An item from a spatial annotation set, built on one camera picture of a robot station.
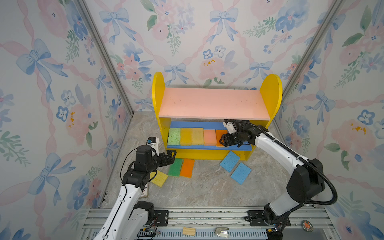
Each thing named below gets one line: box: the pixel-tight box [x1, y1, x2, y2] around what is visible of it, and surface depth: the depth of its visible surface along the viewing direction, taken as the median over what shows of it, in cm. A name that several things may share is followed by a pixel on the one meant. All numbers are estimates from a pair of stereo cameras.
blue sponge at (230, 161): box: [219, 151, 241, 173], surface depth 94 cm
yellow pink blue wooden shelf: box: [152, 71, 283, 161], surface depth 72 cm
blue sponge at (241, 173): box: [230, 162, 252, 185], surface depth 90 cm
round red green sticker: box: [302, 220, 314, 232], surface depth 73 cm
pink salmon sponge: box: [203, 129, 217, 146], surface depth 86 cm
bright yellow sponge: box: [180, 128, 192, 146], surface depth 89 cm
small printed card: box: [140, 183, 149, 198], surface depth 82 cm
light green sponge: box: [167, 128, 185, 146], surface depth 88 cm
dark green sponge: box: [168, 158, 183, 177], surface depth 91 cm
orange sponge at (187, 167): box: [180, 158, 195, 178], surface depth 92 cm
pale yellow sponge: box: [192, 128, 204, 146], surface depth 88 cm
